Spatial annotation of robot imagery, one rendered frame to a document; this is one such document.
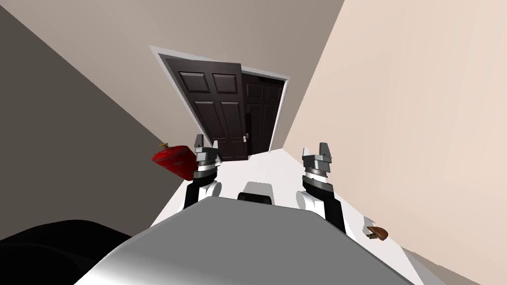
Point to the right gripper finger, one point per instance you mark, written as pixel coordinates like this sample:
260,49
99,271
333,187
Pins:
306,152
324,149

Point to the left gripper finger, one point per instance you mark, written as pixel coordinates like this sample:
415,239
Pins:
199,141
216,145

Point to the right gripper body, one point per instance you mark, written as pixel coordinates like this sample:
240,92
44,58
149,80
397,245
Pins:
317,163

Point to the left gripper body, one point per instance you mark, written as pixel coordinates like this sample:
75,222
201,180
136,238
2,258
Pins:
206,155

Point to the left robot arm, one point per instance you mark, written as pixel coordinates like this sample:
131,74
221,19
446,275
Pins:
198,190

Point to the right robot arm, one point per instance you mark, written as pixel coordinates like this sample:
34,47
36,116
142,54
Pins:
326,198

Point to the dark brown panelled door leaf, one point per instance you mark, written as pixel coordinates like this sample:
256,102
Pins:
214,107
263,114

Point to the small brown object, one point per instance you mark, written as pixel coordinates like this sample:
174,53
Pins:
377,233

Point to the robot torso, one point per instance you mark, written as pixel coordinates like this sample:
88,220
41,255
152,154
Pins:
245,245

